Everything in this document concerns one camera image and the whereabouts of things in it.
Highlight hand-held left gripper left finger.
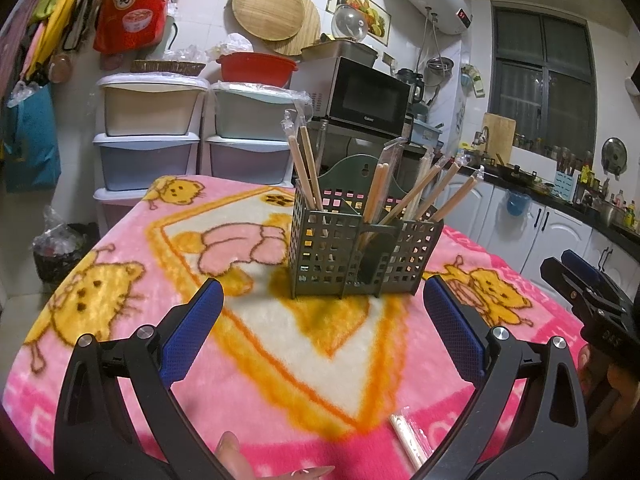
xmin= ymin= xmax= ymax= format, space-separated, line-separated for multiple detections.
xmin=52 ymin=277 xmax=236 ymax=480

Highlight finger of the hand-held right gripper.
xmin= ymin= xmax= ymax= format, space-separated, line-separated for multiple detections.
xmin=540 ymin=256 xmax=608 ymax=323
xmin=560 ymin=248 xmax=633 ymax=311

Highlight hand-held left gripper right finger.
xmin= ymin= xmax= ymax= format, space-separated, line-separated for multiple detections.
xmin=422 ymin=275 xmax=591 ymax=480

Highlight single chopstick pair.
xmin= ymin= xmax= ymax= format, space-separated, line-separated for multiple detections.
xmin=389 ymin=412 xmax=433 ymax=473

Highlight green perforated utensil holder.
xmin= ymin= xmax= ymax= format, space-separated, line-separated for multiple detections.
xmin=289 ymin=155 xmax=445 ymax=300

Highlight bunch of wooden chopsticks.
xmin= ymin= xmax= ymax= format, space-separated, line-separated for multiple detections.
xmin=282 ymin=107 xmax=486 ymax=226

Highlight person's right hand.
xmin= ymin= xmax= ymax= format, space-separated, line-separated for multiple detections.
xmin=575 ymin=347 xmax=640 ymax=441

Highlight person's left hand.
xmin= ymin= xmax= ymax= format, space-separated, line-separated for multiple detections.
xmin=217 ymin=430 xmax=336 ymax=480

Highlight black kitchen counter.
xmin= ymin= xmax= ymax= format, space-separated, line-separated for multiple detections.
xmin=460 ymin=152 xmax=640 ymax=241

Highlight blue knife block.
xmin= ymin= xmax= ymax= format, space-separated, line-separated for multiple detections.
xmin=555 ymin=170 xmax=581 ymax=201

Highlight white kitchen cabinets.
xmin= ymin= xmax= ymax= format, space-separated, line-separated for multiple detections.
xmin=445 ymin=180 xmax=640 ymax=301

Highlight pink cartoon printed blanket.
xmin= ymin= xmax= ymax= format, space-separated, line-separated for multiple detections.
xmin=2 ymin=174 xmax=588 ymax=480

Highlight pink plastic storage drawer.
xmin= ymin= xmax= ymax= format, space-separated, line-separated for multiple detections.
xmin=93 ymin=187 xmax=151 ymax=231

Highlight black bin with plastic bag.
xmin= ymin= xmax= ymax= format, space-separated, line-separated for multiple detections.
xmin=32 ymin=207 xmax=101 ymax=286

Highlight wooden cutting board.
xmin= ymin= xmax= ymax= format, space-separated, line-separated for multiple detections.
xmin=481 ymin=112 xmax=517 ymax=161

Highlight blue plastic storage drawer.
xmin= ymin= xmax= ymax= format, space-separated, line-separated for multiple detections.
xmin=93 ymin=132 xmax=201 ymax=191

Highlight lilac plastic storage drawer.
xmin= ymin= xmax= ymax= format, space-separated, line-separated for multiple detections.
xmin=206 ymin=135 xmax=296 ymax=186

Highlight pale blue plastic basket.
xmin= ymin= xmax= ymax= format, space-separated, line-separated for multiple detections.
xmin=412 ymin=120 xmax=443 ymax=148

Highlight dark framed window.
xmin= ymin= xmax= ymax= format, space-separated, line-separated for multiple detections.
xmin=490 ymin=2 xmax=598 ymax=153

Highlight steel kitchen rack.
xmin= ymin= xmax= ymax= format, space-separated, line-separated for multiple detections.
xmin=312 ymin=119 xmax=453 ymax=181

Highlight pale green plastic storage drawer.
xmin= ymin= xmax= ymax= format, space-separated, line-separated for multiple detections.
xmin=210 ymin=81 xmax=311 ymax=141

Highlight cream plastic storage drawer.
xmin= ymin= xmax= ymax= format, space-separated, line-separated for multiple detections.
xmin=98 ymin=74 xmax=208 ymax=137

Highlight hanging steel pot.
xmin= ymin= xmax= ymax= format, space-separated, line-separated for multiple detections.
xmin=426 ymin=57 xmax=455 ymax=86

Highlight black electric kettle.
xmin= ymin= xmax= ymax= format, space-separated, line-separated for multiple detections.
xmin=397 ymin=67 xmax=425 ymax=103

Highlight black microwave oven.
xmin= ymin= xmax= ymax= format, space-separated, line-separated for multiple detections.
xmin=290 ymin=56 xmax=412 ymax=133

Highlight blue hanging tote bag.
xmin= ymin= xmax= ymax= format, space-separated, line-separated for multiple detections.
xmin=2 ymin=85 xmax=61 ymax=193

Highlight brown wicker basket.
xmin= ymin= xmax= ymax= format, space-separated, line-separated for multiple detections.
xmin=131 ymin=59 xmax=207 ymax=77

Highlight red plastic basin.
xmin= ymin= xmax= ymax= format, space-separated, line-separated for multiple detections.
xmin=216 ymin=51 xmax=299 ymax=88

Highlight white plastic bag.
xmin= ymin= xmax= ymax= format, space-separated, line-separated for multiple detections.
xmin=207 ymin=32 xmax=253 ymax=58

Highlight steel tray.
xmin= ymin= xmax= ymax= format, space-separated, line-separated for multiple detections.
xmin=300 ymin=40 xmax=379 ymax=68

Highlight round bamboo tray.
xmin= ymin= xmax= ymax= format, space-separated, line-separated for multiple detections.
xmin=231 ymin=0 xmax=304 ymax=41
xmin=272 ymin=0 xmax=321 ymax=56

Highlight clear glass pot lid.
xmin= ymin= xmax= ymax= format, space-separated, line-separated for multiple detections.
xmin=331 ymin=4 xmax=368 ymax=41

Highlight red printed plastic bag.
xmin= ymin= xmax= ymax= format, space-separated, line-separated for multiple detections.
xmin=93 ymin=0 xmax=168 ymax=55

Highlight yellow hanging bags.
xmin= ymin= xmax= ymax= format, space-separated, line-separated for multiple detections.
xmin=22 ymin=0 xmax=76 ymax=81

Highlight steel wall lid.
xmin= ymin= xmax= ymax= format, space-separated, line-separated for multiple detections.
xmin=601 ymin=137 xmax=628 ymax=176

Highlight food wall poster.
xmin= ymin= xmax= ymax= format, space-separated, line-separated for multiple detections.
xmin=326 ymin=0 xmax=393 ymax=43

